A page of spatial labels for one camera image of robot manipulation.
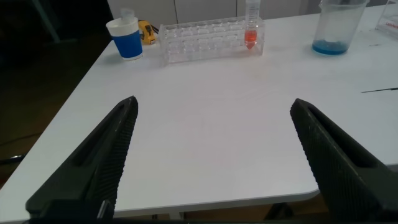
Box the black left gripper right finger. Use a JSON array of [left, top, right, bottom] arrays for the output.
[[289, 98, 398, 224]]

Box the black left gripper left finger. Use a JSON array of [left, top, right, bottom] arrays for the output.
[[25, 95, 139, 218]]

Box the test tube with blue liquid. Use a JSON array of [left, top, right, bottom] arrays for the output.
[[120, 8, 136, 24]]

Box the test tube with red liquid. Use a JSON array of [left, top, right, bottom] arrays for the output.
[[244, 0, 261, 50]]

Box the clear plastic beaker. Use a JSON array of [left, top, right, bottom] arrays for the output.
[[312, 0, 371, 56]]

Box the clear acrylic test tube rack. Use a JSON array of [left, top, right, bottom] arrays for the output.
[[376, 0, 398, 39], [158, 17, 266, 67]]

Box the grey metal chair base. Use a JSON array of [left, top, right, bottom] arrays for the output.
[[0, 154, 26, 166]]

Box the thin black stick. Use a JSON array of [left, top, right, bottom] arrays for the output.
[[361, 88, 398, 94]]

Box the blue white paper cup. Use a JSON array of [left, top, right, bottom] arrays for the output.
[[105, 17, 144, 62]]

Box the yellow tape measure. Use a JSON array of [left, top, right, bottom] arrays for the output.
[[138, 19, 159, 45]]

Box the black floor cable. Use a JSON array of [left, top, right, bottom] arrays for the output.
[[0, 133, 43, 147]]

